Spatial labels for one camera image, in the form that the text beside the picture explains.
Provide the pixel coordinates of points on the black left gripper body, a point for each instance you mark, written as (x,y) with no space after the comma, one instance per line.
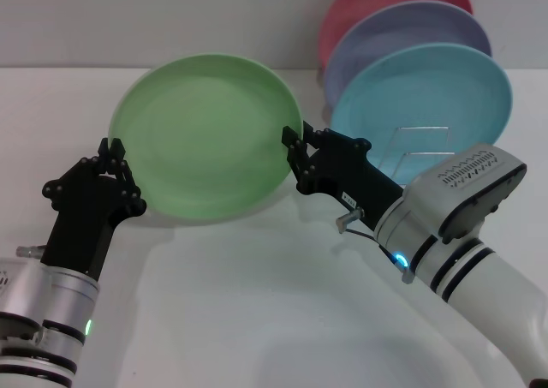
(85,225)

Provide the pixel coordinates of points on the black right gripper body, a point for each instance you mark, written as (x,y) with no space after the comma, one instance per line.
(347,169)

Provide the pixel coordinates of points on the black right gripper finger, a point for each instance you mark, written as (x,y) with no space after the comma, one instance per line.
(311,136)
(299,154)

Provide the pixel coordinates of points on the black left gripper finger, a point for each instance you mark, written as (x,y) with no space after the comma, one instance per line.
(103,154)
(122,171)

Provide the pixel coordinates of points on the green round plate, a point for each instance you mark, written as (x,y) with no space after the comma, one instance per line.
(205,139)

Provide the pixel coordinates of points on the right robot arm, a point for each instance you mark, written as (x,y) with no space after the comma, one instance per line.
(484,289)

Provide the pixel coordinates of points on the teal round plate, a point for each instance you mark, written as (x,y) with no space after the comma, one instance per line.
(428,88)

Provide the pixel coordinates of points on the purple round plate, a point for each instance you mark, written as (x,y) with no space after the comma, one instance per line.
(385,32)

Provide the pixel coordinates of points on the left wrist camera housing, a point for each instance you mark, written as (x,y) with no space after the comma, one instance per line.
(19,285)

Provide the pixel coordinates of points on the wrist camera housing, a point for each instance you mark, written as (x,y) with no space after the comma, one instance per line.
(466,191)
(19,285)

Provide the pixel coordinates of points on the right wrist camera housing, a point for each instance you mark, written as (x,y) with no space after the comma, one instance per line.
(466,191)

